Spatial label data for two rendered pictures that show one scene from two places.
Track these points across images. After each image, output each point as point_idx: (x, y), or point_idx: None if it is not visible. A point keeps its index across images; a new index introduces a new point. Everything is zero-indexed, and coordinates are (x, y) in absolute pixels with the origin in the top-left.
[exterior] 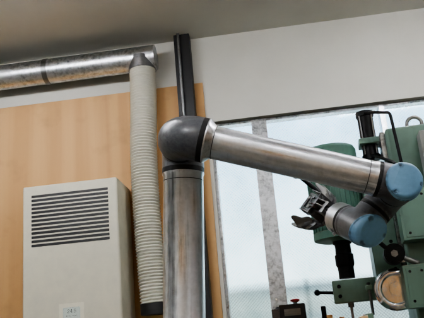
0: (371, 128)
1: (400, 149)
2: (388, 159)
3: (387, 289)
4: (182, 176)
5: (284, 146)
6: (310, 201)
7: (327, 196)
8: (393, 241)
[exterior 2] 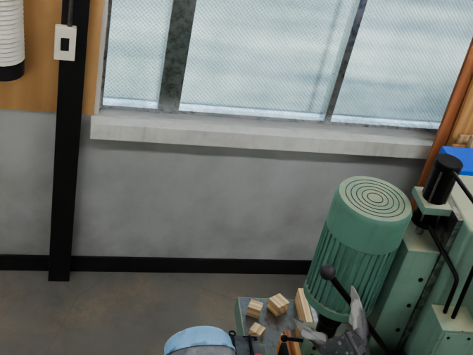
0: (448, 191)
1: (472, 258)
2: (451, 266)
3: None
4: None
5: None
6: (339, 354)
7: (357, 322)
8: (400, 330)
